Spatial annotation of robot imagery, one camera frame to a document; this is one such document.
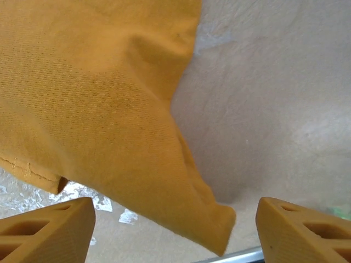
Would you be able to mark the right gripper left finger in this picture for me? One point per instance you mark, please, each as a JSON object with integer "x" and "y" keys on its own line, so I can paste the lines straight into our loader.
{"x": 55, "y": 241}

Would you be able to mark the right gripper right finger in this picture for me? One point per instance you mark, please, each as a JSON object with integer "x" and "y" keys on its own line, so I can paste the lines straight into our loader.
{"x": 277, "y": 235}

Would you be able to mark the mustard yellow t-shirt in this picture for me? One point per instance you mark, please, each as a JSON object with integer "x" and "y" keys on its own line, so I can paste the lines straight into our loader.
{"x": 82, "y": 96}

